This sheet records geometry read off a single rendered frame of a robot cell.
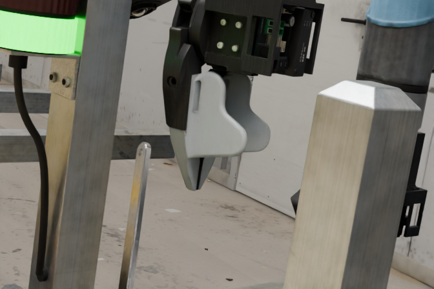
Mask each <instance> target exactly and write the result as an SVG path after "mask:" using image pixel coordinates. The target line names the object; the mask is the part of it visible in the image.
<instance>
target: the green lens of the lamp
mask: <svg viewBox="0 0 434 289"><path fill-rule="evenodd" d="M77 26H78V19H77V18H75V19H54V18H47V17H37V16H31V15H23V14H15V13H11V12H4V11H0V47H4V48H11V49H16V50H24V51H29V52H41V53H49V54H71V53H74V48H75V42H76V32H77Z"/></svg>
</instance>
